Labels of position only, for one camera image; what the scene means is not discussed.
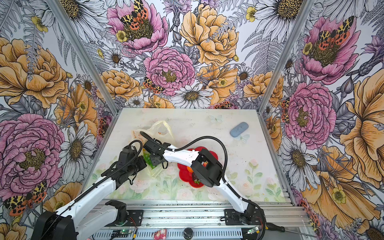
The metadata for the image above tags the right aluminium corner post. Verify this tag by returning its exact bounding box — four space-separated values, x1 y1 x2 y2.
258 0 315 115

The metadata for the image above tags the red flower-shaped plate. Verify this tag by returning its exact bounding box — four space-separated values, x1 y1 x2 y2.
177 147 219 189

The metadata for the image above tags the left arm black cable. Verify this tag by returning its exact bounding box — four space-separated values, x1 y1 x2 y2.
38 139 144 238

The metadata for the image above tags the pink white small object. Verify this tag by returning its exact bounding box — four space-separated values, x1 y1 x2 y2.
154 229 167 240

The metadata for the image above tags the cream plastic bag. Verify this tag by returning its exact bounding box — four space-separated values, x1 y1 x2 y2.
131 121 175 178

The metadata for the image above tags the green grapes bunch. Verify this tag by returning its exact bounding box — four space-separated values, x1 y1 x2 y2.
143 153 155 169

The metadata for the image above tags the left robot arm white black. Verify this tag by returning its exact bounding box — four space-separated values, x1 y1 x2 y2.
32 145 147 240

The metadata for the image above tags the aluminium corner post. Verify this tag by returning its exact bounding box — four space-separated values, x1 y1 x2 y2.
258 0 315 115
47 1 119 116

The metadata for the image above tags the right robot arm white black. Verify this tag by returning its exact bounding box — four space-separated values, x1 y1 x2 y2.
144 139 266 227

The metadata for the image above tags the grey-blue oval case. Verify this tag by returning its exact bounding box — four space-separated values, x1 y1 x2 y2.
230 122 249 138

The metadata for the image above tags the left aluminium corner post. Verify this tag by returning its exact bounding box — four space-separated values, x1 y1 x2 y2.
47 1 119 116

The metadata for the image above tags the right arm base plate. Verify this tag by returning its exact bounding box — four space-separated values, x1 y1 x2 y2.
220 209 264 226

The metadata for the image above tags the aluminium rail frame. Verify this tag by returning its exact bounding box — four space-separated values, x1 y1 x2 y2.
91 204 309 239

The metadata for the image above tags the black round knob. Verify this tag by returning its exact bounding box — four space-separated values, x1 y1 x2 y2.
183 228 194 240

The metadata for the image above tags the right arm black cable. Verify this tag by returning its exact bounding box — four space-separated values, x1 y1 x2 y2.
139 131 268 240

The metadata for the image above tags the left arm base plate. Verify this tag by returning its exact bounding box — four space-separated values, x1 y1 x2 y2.
107 210 144 227

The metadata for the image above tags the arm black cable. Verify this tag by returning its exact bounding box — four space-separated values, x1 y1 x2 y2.
38 139 144 238
139 131 268 240

